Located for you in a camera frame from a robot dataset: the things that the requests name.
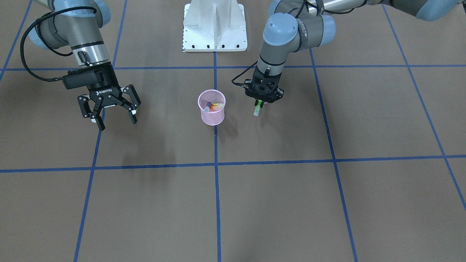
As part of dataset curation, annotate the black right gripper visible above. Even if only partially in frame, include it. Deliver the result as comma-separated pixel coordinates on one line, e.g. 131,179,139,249
63,62,141,131

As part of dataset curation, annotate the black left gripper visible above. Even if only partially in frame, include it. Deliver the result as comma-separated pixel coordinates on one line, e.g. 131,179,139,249
245,68,284,103

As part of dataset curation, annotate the green highlighter pen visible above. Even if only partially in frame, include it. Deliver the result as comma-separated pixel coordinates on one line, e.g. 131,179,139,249
253,99,264,116

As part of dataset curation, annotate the yellow highlighter pen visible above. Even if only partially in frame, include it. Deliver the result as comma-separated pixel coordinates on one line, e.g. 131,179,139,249
210,103,225,111

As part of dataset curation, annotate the purple highlighter pen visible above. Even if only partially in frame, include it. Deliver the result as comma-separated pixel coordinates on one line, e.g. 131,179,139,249
204,102,212,112

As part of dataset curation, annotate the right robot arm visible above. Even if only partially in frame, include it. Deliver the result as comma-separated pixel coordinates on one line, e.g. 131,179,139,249
20,0,141,131

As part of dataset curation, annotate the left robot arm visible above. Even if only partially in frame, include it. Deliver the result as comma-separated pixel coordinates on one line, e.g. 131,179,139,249
241,0,459,107

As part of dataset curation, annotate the pink mesh pen holder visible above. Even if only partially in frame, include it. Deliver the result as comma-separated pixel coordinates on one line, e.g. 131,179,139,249
197,89,226,126

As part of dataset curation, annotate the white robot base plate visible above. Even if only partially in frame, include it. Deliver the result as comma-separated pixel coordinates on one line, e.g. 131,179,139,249
182,0,248,52

